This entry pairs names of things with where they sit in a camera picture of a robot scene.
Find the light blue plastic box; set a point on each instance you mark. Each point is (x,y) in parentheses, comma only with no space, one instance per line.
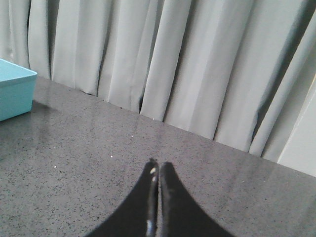
(17,86)

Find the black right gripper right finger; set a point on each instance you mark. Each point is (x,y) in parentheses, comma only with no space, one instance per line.
(181,215)

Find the white pleated curtain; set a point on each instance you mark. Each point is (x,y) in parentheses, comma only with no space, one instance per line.
(240,72)

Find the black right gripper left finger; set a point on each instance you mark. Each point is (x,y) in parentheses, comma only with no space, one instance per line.
(137,214)

